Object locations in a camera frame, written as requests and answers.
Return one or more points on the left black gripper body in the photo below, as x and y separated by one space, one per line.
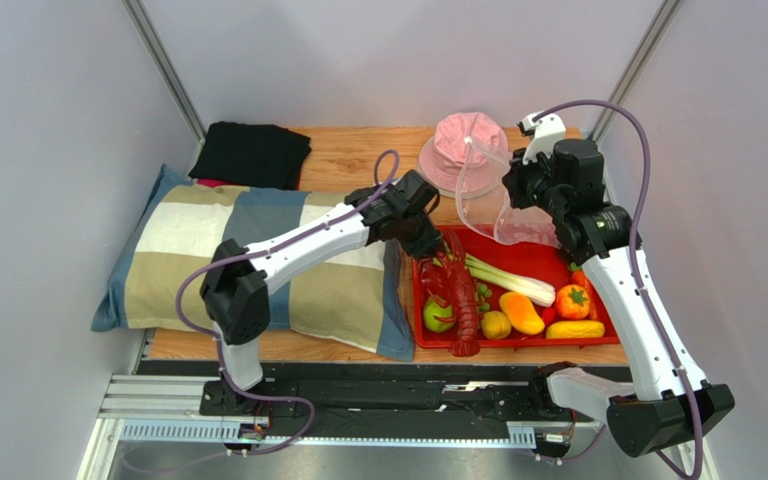
417 234

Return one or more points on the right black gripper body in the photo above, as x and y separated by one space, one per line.
520 188

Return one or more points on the clear zip top bag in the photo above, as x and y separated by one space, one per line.
483 202

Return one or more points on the red toy lobster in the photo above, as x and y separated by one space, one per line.
447 281

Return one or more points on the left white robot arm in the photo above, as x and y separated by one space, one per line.
239 281

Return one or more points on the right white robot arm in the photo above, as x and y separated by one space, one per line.
669 400

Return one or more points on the pink bucket hat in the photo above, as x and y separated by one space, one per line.
443 156

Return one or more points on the plaid patchwork pillow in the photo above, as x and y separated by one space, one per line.
352 298

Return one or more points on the toy carrot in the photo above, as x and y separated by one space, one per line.
579 278

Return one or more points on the green toy apple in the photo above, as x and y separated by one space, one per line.
437 316

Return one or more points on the red plastic tray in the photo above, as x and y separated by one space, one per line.
525 259

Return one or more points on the toy celery stalk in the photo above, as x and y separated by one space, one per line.
538 291

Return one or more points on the green toy grapes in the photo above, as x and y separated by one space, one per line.
483 295

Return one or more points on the orange toy tomato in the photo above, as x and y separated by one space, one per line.
573 302

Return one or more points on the orange toy mango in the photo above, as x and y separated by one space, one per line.
521 313

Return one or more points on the yellow toy lemon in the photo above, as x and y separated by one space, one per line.
495 325

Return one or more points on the yellow toy banana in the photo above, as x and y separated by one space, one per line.
575 329

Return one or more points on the black folded cloth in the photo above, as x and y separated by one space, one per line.
255 155

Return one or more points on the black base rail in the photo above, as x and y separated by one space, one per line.
345 404

